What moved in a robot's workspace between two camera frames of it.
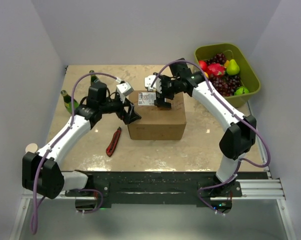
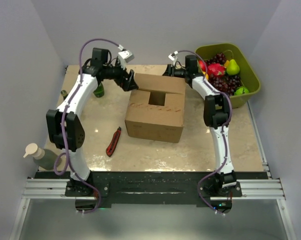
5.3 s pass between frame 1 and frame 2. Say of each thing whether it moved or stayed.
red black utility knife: stayed
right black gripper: moved
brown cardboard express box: moved
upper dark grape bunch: stayed
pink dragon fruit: stayed
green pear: stayed
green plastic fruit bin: stayed
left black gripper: moved
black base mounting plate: stayed
